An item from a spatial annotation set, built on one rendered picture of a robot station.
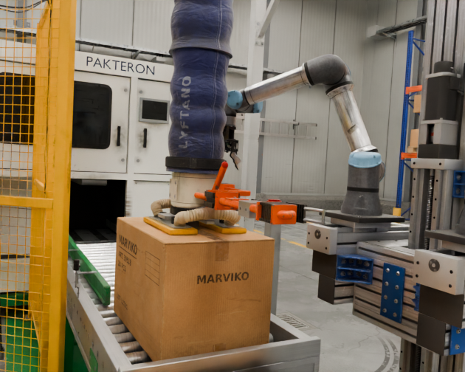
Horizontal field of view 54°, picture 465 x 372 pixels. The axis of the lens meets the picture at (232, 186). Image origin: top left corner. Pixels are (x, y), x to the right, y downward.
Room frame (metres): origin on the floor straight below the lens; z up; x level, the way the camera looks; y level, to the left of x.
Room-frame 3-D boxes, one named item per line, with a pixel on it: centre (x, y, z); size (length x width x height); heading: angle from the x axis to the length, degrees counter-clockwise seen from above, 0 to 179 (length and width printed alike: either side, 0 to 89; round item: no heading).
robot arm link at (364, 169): (1.72, -0.49, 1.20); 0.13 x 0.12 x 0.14; 156
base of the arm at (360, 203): (1.72, -0.49, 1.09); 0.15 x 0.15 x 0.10
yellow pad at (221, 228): (1.78, 0.06, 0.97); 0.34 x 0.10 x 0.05; 27
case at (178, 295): (1.74, 0.16, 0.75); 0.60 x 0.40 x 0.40; 28
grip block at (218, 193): (1.51, 0.03, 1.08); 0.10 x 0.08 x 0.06; 117
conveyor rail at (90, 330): (2.31, 0.80, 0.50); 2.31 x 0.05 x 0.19; 27
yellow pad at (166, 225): (1.69, 0.23, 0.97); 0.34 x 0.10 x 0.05; 27
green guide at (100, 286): (2.65, 0.92, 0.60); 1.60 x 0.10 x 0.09; 27
